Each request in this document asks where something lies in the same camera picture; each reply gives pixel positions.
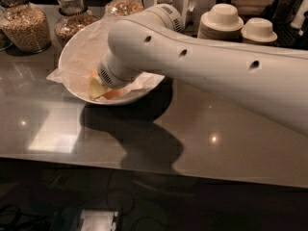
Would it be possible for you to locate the white crumpled paper liner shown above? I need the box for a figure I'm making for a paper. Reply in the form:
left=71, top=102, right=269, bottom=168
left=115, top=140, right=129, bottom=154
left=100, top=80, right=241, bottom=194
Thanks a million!
left=46, top=15, right=166, bottom=101

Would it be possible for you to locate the large glass jar of grains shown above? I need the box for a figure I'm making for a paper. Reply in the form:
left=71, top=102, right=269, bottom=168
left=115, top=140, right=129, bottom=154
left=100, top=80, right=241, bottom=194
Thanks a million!
left=0, top=0, right=51, bottom=53

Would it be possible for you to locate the glass jar at left edge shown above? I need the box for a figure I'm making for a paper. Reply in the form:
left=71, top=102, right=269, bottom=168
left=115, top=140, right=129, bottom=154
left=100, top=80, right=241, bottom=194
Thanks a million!
left=0, top=8, right=13, bottom=51

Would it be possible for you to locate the short stack of paper bowls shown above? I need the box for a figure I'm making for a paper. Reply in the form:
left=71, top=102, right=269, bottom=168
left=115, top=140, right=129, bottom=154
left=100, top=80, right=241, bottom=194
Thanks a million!
left=241, top=17, right=277, bottom=43

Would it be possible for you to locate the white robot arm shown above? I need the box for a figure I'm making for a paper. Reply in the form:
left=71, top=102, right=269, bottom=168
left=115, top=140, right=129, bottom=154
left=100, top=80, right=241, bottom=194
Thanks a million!
left=97, top=4, right=308, bottom=134

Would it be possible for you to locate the right glass jar of cereal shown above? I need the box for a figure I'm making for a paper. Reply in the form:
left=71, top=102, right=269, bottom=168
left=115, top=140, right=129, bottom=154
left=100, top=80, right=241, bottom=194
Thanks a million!
left=105, top=0, right=143, bottom=16

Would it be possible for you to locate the white bowl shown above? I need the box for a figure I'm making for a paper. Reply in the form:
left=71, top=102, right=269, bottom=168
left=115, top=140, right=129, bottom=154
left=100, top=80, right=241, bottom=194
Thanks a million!
left=57, top=18, right=167, bottom=107

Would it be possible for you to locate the middle glass jar of cereal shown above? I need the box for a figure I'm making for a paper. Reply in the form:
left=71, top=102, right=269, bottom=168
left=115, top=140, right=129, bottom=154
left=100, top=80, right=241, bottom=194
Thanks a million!
left=54, top=0, right=97, bottom=46

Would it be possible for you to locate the silver device under table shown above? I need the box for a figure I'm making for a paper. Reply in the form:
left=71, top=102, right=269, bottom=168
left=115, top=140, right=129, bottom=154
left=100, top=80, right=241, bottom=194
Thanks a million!
left=77, top=210, right=118, bottom=231

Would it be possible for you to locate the glass jar of cereal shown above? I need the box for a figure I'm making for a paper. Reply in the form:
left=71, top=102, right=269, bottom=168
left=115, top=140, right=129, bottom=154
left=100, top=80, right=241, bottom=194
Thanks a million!
left=54, top=0, right=97, bottom=46
left=105, top=0, right=143, bottom=16

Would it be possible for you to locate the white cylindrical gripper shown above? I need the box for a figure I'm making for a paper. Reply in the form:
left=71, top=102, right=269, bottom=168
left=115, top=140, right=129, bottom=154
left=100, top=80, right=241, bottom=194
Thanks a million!
left=88, top=50, right=141, bottom=99

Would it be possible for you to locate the tall stack of paper bowls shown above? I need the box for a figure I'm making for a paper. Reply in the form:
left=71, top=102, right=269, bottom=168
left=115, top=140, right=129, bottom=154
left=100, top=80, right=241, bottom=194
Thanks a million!
left=197, top=3, right=244, bottom=41

